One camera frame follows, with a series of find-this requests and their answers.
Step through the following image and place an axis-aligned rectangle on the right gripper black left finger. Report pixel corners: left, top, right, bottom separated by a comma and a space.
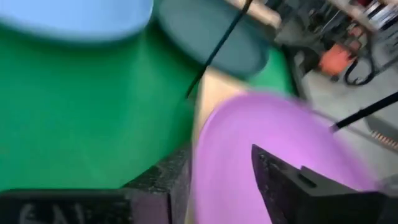
0, 144, 193, 224

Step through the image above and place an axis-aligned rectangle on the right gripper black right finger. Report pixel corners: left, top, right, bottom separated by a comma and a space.
251, 144, 398, 224

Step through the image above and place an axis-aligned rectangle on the purple plate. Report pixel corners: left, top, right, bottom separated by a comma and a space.
186, 91, 385, 224

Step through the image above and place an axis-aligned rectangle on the light blue plate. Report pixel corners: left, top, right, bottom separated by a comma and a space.
0, 0, 155, 43

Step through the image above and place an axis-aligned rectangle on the orange shop vacuum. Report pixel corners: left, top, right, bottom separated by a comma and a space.
318, 43, 356, 77

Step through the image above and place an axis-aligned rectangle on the dark teal plate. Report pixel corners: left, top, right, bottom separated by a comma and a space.
155, 0, 271, 80

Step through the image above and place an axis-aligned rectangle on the black vacuum hose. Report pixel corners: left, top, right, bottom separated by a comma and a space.
343, 54, 379, 86

